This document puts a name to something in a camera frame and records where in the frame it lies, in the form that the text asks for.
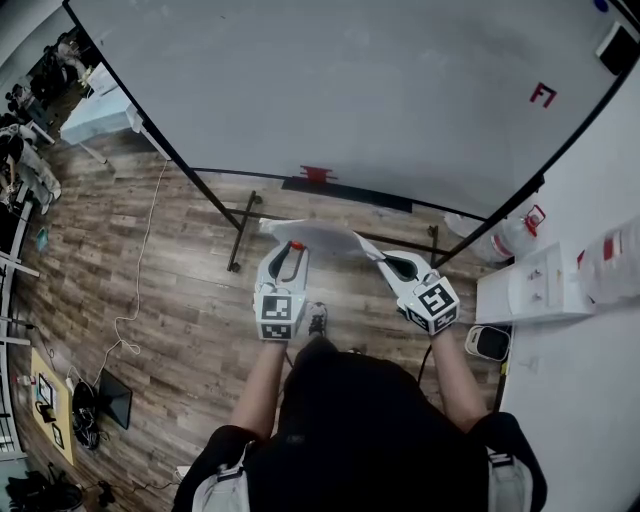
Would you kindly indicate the blue round magnet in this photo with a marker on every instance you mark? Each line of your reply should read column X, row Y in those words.
column 601, row 5

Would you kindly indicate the small teal item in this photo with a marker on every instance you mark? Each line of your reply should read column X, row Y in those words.
column 43, row 239

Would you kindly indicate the person's right forearm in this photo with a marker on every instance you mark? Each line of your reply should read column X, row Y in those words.
column 455, row 380

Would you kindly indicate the person's grey shoe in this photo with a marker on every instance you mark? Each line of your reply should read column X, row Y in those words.
column 317, row 320

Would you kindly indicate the small white black heater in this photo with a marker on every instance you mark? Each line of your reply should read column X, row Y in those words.
column 489, row 344

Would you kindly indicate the black flat monitor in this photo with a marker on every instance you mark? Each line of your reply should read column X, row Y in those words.
column 115, row 399

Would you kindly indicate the person's black top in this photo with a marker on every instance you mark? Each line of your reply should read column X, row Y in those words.
column 365, row 435

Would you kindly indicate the red plastic clip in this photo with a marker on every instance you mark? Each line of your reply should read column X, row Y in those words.
column 316, row 174

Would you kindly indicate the person's left forearm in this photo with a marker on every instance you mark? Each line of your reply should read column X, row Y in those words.
column 260, row 390

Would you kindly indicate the black bag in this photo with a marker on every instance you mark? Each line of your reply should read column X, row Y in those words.
column 45, row 495

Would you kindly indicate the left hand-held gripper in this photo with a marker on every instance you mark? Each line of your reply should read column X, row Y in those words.
column 275, row 307

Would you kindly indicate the light blue table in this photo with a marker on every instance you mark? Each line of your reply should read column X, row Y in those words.
column 100, row 117

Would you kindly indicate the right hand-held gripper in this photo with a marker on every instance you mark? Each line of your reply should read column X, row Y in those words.
column 432, row 300

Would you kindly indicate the white metal desk frame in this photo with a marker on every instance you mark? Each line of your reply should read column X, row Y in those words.
column 5, row 280

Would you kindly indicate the yellow wooden board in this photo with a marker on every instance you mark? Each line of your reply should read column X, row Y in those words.
column 65, row 440

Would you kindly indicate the white box with switches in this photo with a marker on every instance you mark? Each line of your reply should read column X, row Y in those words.
column 510, row 295

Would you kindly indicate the black white board eraser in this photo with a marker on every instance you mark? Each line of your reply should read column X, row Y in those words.
column 620, row 50

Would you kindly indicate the clear dispenser water bottle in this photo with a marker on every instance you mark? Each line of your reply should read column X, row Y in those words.
column 615, row 265

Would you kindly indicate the white power strip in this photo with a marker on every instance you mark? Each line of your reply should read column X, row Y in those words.
column 183, row 474

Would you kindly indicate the clear plastic bag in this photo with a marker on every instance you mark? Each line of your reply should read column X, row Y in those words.
column 320, row 235

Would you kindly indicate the white work table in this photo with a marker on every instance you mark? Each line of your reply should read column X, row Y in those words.
column 325, row 75

